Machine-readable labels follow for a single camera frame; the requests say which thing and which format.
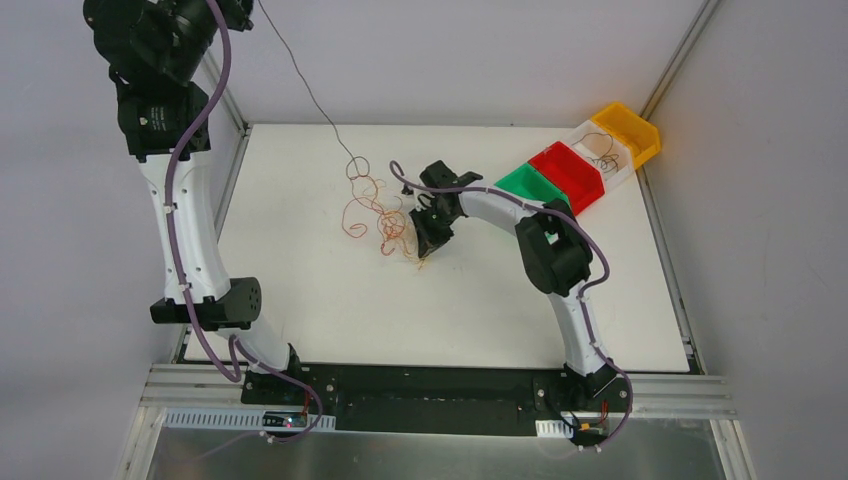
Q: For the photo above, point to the clear plastic bin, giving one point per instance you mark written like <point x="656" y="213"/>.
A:
<point x="603" y="152"/>

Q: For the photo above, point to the white cable duct left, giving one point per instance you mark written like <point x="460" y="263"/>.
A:
<point x="276" y="421"/>

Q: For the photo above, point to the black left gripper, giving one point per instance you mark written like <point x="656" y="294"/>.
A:
<point x="160" y="42"/>

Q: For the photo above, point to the white cable duct right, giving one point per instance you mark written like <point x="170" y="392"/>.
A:
<point x="557" y="429"/>

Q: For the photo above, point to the white cable duct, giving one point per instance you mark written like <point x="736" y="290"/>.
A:
<point x="557" y="429"/>
<point x="276" y="421"/>

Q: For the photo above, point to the yellow plastic bin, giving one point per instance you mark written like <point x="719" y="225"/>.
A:
<point x="641" y="137"/>

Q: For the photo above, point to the red plastic bin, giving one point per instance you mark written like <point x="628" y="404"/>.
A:
<point x="578" y="179"/>

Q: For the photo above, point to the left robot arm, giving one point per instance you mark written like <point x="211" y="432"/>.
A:
<point x="166" y="131"/>

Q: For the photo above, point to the aluminium frame rail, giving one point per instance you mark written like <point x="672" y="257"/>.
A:
<point x="340" y="387"/>

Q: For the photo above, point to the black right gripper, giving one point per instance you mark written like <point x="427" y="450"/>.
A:
<point x="432" y="225"/>

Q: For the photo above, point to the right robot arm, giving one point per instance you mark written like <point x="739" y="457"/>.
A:
<point x="559" y="259"/>

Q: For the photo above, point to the green plastic bin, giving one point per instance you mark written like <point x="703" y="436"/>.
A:
<point x="527" y="182"/>

